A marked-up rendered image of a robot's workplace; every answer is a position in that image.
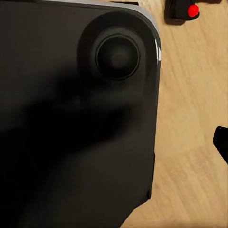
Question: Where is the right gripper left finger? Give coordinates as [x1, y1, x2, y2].
[0, 126, 25, 183]

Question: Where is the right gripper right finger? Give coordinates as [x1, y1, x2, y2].
[213, 126, 228, 164]

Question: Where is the digital camera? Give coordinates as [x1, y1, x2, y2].
[168, 0, 200, 21]

